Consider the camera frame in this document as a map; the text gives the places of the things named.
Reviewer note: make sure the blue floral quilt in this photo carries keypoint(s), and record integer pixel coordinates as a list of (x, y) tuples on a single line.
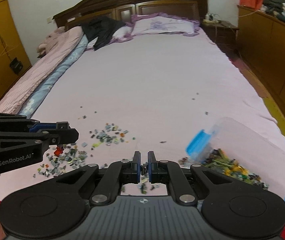
[(57, 72)]

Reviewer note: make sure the heap of mixed colourful bricks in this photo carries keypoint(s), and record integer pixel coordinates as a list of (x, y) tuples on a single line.
[(232, 167)]

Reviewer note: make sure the brown wooden dresser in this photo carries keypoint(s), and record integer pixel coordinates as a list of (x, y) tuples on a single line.
[(270, 42)]

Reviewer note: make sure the clear plastic storage box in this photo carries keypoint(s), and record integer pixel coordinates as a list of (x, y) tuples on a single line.
[(245, 135)]

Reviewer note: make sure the pink bedsheet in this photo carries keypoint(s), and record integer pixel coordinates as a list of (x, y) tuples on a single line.
[(145, 80)]

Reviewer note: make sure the spread of toy bricks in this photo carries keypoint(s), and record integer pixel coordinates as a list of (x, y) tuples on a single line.
[(105, 135)]

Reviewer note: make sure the small white clutter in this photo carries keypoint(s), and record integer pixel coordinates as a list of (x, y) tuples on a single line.
[(211, 17)]

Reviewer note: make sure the pink fluffy blanket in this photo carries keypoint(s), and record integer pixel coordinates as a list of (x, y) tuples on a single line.
[(50, 40)]

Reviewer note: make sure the small black toy brick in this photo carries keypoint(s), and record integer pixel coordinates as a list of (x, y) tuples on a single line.
[(145, 167)]

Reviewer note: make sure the black clothing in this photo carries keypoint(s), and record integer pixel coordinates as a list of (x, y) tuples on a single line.
[(102, 30)]

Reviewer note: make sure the red toy brick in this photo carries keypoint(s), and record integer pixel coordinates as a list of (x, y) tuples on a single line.
[(58, 151)]

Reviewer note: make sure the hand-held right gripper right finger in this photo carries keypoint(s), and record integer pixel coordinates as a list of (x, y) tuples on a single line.
[(151, 166)]

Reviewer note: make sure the white and purple pillow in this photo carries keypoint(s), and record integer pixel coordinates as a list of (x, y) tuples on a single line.
[(122, 33)]

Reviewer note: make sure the pink quilt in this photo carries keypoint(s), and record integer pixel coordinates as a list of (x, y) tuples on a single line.
[(32, 77)]

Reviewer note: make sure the black bag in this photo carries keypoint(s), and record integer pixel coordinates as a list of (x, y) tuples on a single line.
[(16, 66)]

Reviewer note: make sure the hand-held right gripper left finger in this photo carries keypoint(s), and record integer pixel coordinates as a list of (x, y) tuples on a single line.
[(137, 166)]

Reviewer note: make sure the purple frilled pillow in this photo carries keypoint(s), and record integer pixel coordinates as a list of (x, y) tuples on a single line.
[(162, 25)]

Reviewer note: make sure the dark wooden nightstand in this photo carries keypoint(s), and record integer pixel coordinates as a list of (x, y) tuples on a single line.
[(222, 37)]

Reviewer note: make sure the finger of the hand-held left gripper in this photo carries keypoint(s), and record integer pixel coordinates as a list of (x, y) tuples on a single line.
[(62, 137), (43, 126)]

